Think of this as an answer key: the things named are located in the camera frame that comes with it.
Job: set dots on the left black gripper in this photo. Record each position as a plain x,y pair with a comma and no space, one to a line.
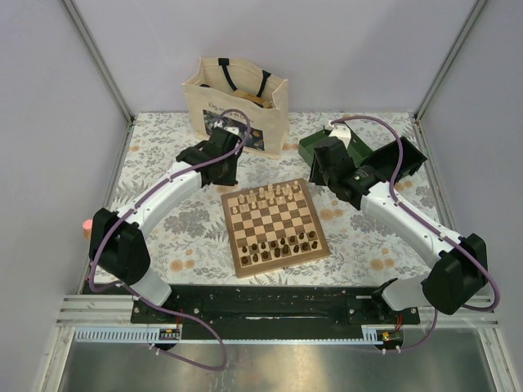
231,180

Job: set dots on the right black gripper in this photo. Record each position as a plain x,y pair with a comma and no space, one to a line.
315,176

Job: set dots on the wooden chess board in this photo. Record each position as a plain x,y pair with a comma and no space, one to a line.
272,227

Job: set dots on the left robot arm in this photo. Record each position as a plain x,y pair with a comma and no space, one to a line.
117,243

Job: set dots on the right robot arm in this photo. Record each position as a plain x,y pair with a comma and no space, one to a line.
457,264

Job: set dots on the green open box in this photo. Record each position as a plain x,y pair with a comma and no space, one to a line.
357,149

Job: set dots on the black plastic bin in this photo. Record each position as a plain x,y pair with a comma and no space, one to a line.
384,160

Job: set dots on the beige printed tote bag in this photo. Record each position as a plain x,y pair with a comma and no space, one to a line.
241,92

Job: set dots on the pink capped bottle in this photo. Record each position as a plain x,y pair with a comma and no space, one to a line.
87,228

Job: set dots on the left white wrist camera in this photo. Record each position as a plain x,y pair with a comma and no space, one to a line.
233,130

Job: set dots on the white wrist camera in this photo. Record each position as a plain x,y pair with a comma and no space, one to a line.
342,132
233,130

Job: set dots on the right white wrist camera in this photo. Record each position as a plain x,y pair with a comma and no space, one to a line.
342,132

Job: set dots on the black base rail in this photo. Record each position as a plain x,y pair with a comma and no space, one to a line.
267,313

